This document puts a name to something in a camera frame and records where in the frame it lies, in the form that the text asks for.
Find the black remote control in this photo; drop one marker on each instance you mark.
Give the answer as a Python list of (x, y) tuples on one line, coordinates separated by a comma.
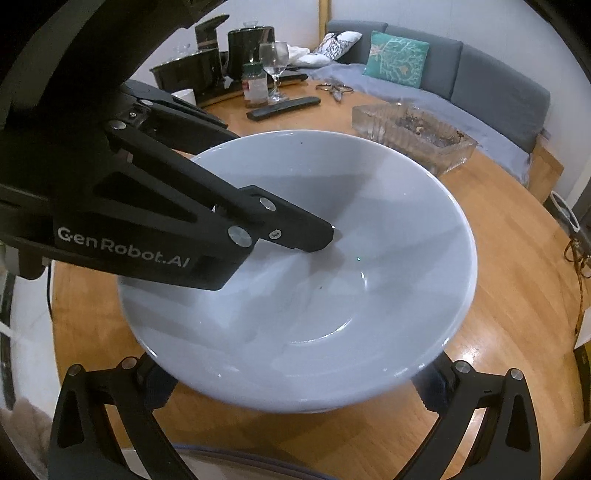
[(286, 107)]

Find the white round device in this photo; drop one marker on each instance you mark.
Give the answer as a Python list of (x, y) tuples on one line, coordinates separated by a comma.
[(561, 201)]

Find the glass ashtray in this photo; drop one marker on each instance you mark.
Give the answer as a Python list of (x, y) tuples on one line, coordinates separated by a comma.
[(415, 134)]

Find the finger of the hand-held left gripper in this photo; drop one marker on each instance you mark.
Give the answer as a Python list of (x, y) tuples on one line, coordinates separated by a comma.
[(184, 117), (295, 226)]

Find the dark tray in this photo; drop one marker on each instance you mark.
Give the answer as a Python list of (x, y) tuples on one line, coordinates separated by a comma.
[(295, 77)]

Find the large white bowl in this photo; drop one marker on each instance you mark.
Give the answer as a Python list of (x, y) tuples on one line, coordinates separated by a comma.
[(346, 254)]

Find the grey sofa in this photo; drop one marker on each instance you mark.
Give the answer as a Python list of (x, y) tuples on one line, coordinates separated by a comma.
[(498, 92)]

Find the white box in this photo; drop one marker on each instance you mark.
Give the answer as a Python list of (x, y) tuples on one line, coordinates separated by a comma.
[(584, 332)]

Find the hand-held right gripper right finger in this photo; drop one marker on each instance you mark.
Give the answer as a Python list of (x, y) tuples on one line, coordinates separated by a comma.
[(434, 383)]

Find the yellow wooden board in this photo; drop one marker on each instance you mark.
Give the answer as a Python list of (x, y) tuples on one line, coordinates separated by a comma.
[(324, 18)]

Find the metal scissors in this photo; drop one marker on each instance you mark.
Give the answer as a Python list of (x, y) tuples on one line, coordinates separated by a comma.
[(337, 91)]

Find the wine glass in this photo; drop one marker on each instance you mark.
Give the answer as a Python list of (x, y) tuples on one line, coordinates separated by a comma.
[(274, 57)]

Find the white fuzzy cloth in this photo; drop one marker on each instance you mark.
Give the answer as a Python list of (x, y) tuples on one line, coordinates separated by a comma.
[(23, 429)]

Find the teal patterned cushion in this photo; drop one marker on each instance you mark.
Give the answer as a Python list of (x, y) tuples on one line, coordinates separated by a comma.
[(397, 60)]

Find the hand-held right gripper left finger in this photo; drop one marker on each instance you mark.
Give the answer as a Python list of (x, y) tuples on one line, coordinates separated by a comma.
[(154, 385)]

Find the white patterned cushion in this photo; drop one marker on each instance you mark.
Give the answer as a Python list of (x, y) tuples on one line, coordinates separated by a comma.
[(337, 44)]

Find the spice jar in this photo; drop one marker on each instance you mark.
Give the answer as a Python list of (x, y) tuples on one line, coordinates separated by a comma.
[(255, 85)]

